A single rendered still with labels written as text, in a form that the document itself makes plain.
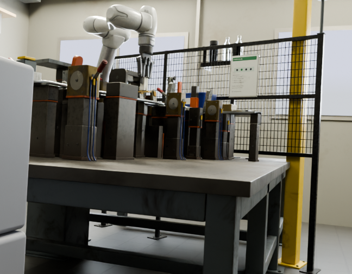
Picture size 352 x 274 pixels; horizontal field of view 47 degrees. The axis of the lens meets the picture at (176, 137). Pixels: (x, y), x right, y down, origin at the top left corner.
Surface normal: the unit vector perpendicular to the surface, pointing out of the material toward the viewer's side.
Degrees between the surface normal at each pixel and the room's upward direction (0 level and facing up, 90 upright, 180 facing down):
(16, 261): 90
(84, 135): 90
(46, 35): 90
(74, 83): 90
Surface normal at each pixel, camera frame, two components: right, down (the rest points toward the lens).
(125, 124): 0.82, 0.04
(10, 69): 0.95, 0.04
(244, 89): -0.57, -0.04
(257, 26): -0.32, -0.04
